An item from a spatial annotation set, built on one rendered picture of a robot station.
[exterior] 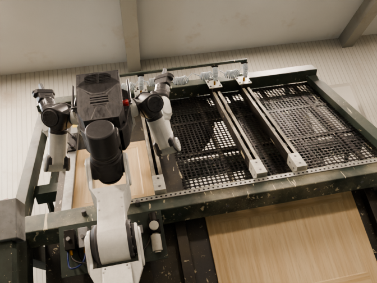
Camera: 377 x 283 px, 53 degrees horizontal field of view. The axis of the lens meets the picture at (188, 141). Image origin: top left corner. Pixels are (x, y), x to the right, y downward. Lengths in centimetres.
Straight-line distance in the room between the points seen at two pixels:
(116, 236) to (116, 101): 61
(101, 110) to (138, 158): 73
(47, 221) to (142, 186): 52
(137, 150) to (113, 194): 91
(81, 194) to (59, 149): 33
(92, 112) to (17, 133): 442
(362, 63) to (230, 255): 560
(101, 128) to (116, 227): 38
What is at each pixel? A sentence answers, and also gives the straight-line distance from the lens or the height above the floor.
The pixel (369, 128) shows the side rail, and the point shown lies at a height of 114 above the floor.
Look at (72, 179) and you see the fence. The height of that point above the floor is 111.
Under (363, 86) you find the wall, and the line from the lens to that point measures 703.
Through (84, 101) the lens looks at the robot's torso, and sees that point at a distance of 171.
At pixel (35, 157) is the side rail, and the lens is 249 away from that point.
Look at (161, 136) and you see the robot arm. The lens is 192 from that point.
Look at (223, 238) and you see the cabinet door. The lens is 217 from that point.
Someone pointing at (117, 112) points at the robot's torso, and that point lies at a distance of 165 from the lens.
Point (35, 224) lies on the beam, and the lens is 203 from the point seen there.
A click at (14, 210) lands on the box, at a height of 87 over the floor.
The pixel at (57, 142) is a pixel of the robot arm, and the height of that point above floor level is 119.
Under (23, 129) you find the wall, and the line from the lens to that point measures 604.
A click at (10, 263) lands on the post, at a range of 184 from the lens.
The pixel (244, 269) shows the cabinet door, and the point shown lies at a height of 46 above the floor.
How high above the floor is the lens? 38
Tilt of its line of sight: 22 degrees up
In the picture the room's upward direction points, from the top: 12 degrees counter-clockwise
